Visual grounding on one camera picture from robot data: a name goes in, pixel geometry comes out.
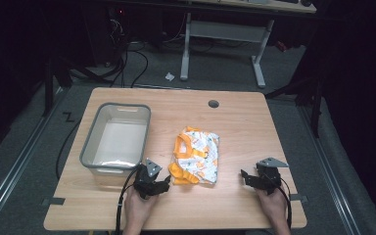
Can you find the white framed desk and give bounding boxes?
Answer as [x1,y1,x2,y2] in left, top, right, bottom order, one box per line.
[179,0,317,89]

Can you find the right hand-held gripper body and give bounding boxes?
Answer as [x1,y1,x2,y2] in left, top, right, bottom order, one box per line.
[244,157,290,196]

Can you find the bundle of black cables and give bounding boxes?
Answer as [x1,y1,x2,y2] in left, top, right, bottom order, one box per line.
[97,9,150,89]

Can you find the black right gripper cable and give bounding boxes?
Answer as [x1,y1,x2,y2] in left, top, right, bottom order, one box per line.
[262,173,293,230]

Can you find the grey rimmed plastic bin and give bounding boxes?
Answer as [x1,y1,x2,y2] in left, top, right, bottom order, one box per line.
[79,102,152,187]

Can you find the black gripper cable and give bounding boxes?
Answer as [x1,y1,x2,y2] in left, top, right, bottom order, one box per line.
[115,165,142,235]
[262,173,293,230]

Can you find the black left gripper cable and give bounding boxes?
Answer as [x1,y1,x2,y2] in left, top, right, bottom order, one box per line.
[115,165,142,235]

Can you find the person's right hand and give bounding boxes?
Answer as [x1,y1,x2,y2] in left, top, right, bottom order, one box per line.
[254,187,290,229]

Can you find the black floor cable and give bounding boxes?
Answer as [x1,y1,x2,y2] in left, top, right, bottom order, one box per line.
[55,117,83,181]

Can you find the white and orange printed garment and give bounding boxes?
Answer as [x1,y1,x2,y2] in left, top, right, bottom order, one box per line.
[167,125,220,186]

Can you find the black metal stand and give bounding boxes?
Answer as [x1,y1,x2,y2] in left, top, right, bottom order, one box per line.
[41,55,112,118]
[264,76,325,139]

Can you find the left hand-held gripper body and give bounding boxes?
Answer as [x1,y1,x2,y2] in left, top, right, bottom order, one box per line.
[132,158,171,200]

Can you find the metal floor rail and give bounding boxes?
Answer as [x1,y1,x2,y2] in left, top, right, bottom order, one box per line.
[297,106,362,235]
[0,87,64,229]

